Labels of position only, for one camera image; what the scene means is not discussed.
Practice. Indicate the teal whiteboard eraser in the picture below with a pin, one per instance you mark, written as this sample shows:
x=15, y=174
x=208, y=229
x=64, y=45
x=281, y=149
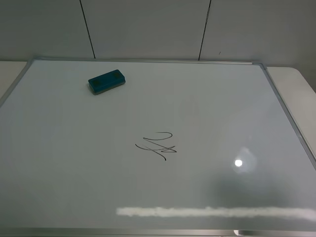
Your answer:
x=106, y=82

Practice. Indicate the white whiteboard with aluminium frame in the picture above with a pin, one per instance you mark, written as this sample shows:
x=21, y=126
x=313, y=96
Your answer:
x=181, y=149

